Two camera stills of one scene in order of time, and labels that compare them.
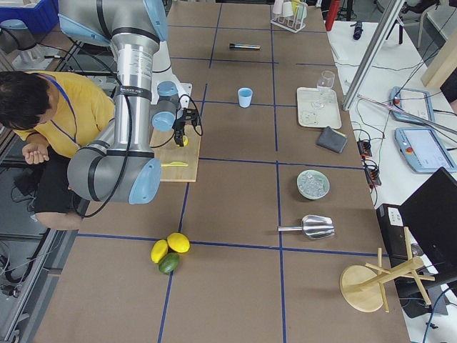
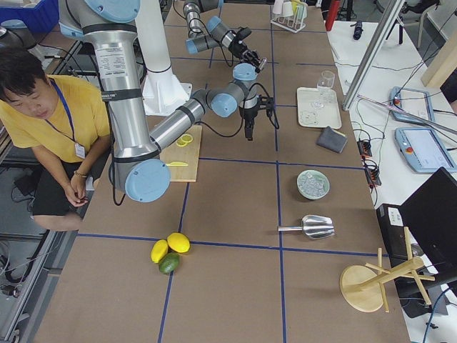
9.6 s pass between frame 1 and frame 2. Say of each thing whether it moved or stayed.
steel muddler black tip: moved
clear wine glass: stayed
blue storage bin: stayed
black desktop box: stayed
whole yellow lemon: stayed
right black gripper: moved
